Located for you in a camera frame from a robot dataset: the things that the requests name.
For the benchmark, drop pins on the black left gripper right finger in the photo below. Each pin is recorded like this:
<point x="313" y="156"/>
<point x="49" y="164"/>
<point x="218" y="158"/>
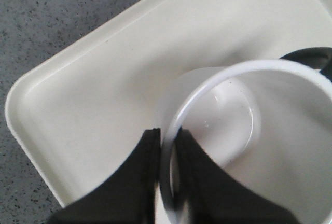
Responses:
<point x="207" y="194"/>

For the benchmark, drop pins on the white smiley mug black handle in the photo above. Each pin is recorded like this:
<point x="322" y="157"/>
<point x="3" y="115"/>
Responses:
<point x="266" y="123"/>

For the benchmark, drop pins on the cream rectangular plastic tray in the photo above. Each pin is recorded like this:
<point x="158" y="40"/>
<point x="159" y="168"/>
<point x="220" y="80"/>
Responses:
<point x="80" y="114"/>

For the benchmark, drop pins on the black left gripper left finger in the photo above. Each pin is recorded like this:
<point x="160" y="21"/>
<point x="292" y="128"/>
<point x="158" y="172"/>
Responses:
<point x="127" y="196"/>

